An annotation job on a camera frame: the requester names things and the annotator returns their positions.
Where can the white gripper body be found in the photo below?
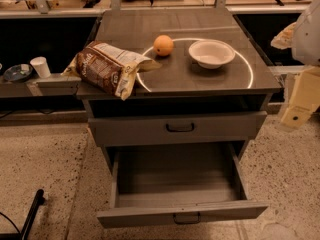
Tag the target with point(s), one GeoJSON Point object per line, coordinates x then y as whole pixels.
{"type": "Point", "coordinates": [308, 39]}

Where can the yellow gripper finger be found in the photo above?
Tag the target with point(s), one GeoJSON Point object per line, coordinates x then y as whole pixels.
{"type": "Point", "coordinates": [283, 40]}

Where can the brown chip bag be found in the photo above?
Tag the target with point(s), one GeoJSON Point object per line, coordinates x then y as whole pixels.
{"type": "Point", "coordinates": [111, 69]}

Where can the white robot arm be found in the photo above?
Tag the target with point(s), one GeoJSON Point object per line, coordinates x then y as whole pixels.
{"type": "Point", "coordinates": [303, 38]}

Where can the grey drawer cabinet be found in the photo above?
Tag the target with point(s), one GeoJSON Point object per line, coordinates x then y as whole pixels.
{"type": "Point", "coordinates": [181, 86]}

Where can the open grey middle drawer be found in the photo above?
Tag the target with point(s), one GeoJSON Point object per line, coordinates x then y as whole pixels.
{"type": "Point", "coordinates": [177, 184]}

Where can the closed grey upper drawer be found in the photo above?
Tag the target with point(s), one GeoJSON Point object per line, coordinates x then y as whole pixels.
{"type": "Point", "coordinates": [176, 129]}

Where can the white bowl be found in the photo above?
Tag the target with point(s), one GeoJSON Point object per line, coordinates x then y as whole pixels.
{"type": "Point", "coordinates": [211, 54]}

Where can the orange fruit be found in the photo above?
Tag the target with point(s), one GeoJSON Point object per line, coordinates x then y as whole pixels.
{"type": "Point", "coordinates": [163, 45]}

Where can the grey low side shelf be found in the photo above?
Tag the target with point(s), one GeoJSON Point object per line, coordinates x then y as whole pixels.
{"type": "Point", "coordinates": [55, 85]}

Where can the white paper cup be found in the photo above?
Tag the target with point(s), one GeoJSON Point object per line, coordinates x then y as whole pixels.
{"type": "Point", "coordinates": [41, 67]}

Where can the dark round dish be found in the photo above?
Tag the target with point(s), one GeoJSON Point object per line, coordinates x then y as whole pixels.
{"type": "Point", "coordinates": [18, 73]}

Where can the black bar on floor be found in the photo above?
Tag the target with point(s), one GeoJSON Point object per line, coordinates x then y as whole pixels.
{"type": "Point", "coordinates": [22, 234]}

